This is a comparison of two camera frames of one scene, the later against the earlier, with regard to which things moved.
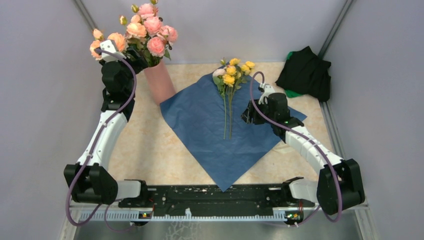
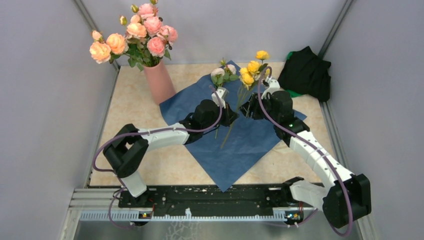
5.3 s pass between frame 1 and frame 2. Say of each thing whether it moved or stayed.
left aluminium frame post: stayed
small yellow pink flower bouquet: moved
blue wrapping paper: stayed
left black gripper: moved
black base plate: stayed
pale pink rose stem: stayed
